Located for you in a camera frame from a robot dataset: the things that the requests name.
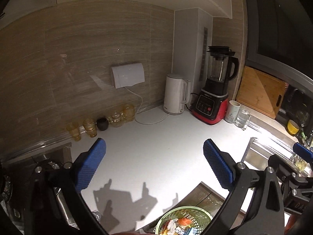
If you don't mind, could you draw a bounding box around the amber glass teapot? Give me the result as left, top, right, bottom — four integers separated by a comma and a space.
108, 111, 126, 128

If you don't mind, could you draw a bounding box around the bamboo cutting board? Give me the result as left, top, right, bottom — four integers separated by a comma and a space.
236, 66, 286, 119

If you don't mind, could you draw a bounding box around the small blue white carton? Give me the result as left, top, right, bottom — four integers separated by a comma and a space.
184, 227, 202, 235

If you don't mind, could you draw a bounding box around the yellow bowl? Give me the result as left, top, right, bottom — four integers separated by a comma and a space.
287, 119, 300, 136

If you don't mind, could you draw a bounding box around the stainless steel sink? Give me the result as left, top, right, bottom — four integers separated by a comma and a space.
241, 137, 300, 172

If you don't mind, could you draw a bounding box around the red black blender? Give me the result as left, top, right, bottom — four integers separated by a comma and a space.
192, 46, 239, 125

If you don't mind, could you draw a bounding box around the clear glass mug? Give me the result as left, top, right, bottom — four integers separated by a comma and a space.
234, 109, 251, 130

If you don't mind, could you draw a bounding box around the person right hand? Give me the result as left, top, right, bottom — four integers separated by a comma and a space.
284, 215, 298, 234

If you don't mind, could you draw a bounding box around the green perforated trash basket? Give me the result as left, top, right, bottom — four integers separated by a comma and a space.
154, 206, 213, 234

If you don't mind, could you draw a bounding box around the white wall socket cover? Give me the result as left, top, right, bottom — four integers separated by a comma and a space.
111, 63, 145, 89

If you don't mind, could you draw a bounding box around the amber glass cup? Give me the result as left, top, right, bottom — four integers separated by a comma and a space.
83, 118, 97, 137
122, 104, 135, 122
66, 122, 81, 142

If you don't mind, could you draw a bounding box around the white ceramic cup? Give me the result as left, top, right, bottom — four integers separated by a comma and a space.
224, 100, 241, 124

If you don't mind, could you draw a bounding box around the dark round jar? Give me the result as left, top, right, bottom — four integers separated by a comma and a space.
96, 117, 109, 131

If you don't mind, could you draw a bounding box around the dish soap bottle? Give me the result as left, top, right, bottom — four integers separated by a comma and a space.
295, 131, 312, 171

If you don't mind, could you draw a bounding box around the white kettle cable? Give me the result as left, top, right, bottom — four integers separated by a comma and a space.
124, 86, 172, 126

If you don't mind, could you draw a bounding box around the crumpled white tissue by kettle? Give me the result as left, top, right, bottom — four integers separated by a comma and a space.
162, 219, 178, 235

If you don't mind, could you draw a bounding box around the white electric kettle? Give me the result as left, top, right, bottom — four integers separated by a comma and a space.
163, 73, 191, 115

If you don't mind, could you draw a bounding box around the small orange fruit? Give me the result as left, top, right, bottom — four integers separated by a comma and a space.
177, 218, 192, 227

